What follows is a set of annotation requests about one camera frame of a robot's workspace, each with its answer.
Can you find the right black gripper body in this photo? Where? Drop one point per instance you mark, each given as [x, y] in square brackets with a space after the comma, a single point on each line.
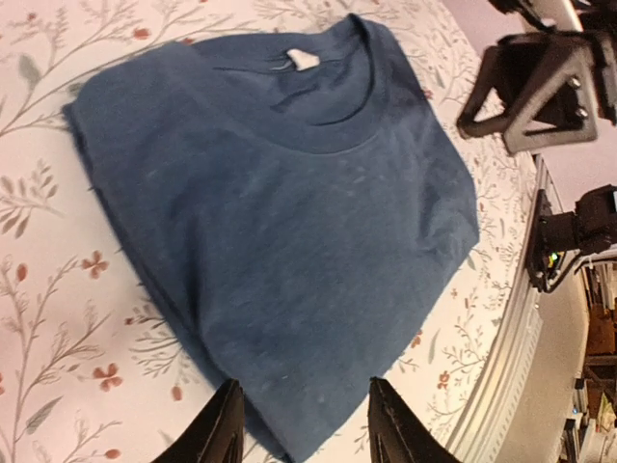
[601, 33]

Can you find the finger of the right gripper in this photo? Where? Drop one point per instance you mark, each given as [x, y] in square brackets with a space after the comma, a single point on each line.
[517, 63]
[550, 116]

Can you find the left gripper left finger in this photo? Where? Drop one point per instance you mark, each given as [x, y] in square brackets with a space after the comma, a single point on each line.
[216, 434]

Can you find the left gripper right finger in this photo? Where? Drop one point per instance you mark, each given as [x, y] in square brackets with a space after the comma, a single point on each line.
[396, 435]

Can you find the teal blue t-shirt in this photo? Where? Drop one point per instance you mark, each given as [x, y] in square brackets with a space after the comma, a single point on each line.
[290, 203]

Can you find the front aluminium rail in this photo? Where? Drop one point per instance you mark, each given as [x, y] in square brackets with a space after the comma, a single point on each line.
[518, 408]

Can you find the floral tablecloth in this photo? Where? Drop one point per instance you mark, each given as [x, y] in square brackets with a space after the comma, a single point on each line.
[89, 370]

